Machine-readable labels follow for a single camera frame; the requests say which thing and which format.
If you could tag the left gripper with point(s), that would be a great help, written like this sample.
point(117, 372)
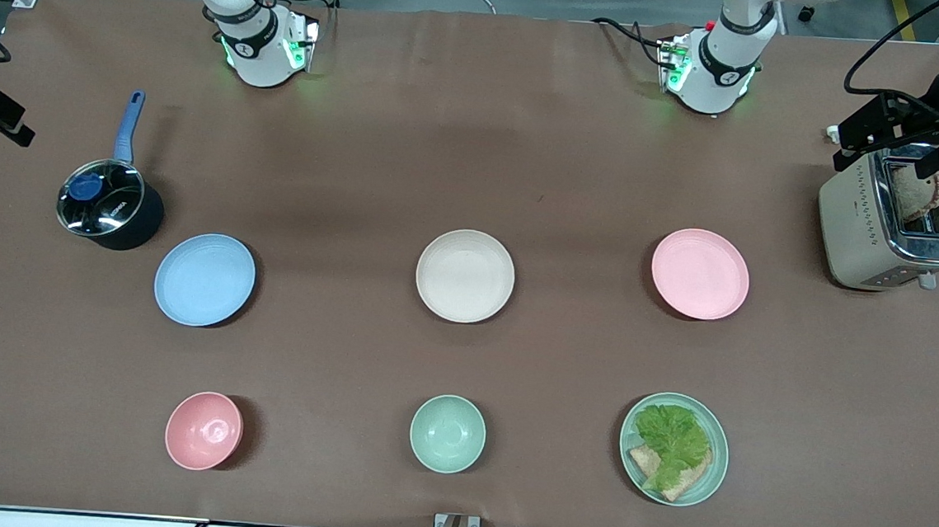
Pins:
point(912, 117)

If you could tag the pink plate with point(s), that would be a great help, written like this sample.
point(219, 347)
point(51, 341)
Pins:
point(700, 274)

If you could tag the blue plate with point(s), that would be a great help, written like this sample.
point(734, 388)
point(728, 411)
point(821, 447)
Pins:
point(205, 280)

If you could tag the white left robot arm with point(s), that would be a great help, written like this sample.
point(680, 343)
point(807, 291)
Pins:
point(714, 74)

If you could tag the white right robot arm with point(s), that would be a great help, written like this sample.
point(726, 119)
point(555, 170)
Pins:
point(253, 50)

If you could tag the bread slice in toaster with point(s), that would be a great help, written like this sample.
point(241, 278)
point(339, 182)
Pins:
point(908, 199)

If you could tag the beige and chrome toaster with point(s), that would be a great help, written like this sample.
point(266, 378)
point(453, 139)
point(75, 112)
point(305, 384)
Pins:
point(860, 233)

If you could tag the glass lid with blue knob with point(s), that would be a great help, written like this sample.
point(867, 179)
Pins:
point(100, 198)

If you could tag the black chair caster wheel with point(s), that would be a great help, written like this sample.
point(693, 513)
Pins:
point(807, 14)

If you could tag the grey base connector box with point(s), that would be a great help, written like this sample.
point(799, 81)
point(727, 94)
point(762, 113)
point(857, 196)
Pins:
point(672, 63)
point(303, 43)

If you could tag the green lettuce leaf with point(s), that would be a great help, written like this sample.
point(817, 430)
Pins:
point(672, 439)

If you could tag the small pink bowl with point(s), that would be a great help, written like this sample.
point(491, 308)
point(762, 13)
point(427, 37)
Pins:
point(203, 431)

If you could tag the green plate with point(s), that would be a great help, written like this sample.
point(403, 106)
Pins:
point(711, 479)

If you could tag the toast slice under lettuce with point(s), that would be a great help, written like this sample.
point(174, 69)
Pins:
point(690, 481)

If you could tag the beige plate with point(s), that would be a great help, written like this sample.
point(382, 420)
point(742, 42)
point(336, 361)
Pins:
point(465, 276)

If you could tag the small green bowl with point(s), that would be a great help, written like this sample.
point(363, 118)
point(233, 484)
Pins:
point(448, 433)

